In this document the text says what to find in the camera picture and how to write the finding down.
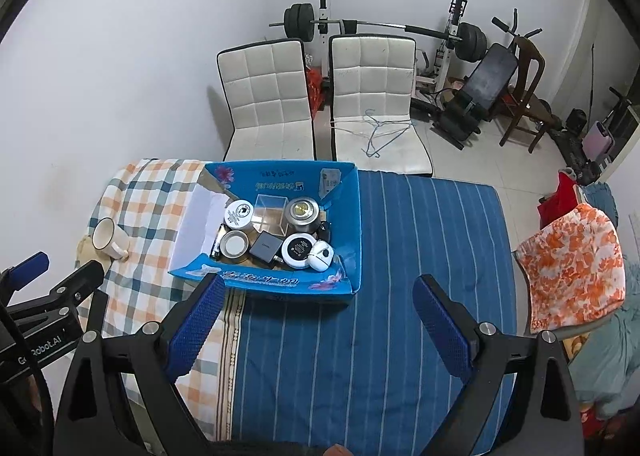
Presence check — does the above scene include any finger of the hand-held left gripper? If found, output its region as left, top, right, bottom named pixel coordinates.
left=7, top=260, right=107, bottom=324
left=0, top=251, right=51, bottom=307

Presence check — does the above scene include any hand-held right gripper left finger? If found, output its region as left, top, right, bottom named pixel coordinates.
left=52, top=273, right=228, bottom=456

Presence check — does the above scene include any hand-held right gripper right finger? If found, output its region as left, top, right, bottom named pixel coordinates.
left=412, top=273, right=586, bottom=456

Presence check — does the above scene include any white cream jar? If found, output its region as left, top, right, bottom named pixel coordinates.
left=222, top=199, right=255, bottom=231

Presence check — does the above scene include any white compact with black centre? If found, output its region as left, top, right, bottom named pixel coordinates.
left=281, top=233, right=318, bottom=269

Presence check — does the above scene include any blue cardboard box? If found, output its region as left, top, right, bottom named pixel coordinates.
left=168, top=161, right=362, bottom=295

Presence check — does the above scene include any beige coaster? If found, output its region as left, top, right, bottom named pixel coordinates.
left=75, top=233, right=113, bottom=277

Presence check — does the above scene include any white mug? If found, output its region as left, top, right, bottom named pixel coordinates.
left=92, top=217, right=131, bottom=259

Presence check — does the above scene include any blue striped sheet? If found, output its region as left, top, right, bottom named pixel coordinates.
left=230, top=168, right=518, bottom=456

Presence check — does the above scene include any round tin with white lid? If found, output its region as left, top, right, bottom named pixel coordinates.
left=220, top=230, right=251, bottom=263

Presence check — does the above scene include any dark grey square box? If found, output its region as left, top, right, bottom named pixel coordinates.
left=249, top=231, right=284, bottom=264

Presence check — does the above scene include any plaid cloth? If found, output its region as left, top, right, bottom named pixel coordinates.
left=75, top=158, right=247, bottom=442

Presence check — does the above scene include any clear plastic box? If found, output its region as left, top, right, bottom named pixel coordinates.
left=252, top=194, right=289, bottom=237

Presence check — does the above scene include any white earbuds case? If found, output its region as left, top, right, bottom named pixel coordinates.
left=306, top=241, right=336, bottom=271

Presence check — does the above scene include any orange floral cloth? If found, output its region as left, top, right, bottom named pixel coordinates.
left=515, top=203, right=629, bottom=335

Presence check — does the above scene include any silver round push light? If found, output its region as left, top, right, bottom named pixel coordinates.
left=285, top=198, right=322, bottom=235

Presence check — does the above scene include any light teal cloth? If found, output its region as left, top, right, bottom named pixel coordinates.
left=570, top=306, right=640, bottom=413

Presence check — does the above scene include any red cloth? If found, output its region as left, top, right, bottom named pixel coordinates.
left=537, top=171, right=582, bottom=233

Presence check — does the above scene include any blue grey cloth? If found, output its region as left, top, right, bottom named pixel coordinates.
left=582, top=183, right=621, bottom=227

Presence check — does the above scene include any black kick scooter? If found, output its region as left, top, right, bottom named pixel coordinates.
left=547, top=86, right=640, bottom=177

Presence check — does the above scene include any white padded chair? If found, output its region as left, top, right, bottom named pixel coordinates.
left=327, top=34, right=435, bottom=177
left=216, top=38, right=316, bottom=163

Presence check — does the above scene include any pink suitcase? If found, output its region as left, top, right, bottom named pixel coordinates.
left=585, top=121, right=614, bottom=165

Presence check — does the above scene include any black weight bench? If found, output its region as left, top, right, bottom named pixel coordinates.
left=432, top=10, right=543, bottom=151

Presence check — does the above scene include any brown wooden chair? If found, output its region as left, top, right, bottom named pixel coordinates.
left=499, top=36, right=552, bottom=153

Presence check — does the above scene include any red bag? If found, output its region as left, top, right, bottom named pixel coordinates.
left=306, top=66, right=326, bottom=112

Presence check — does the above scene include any barbell with black plates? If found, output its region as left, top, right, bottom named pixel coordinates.
left=269, top=3, right=489, bottom=62

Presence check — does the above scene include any black cable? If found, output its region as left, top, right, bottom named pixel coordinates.
left=0, top=303, right=56, bottom=456

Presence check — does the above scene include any blue wire hanger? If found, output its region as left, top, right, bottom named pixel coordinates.
left=362, top=108, right=409, bottom=157

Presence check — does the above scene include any white wire hanger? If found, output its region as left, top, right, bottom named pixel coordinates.
left=330, top=116, right=414, bottom=137

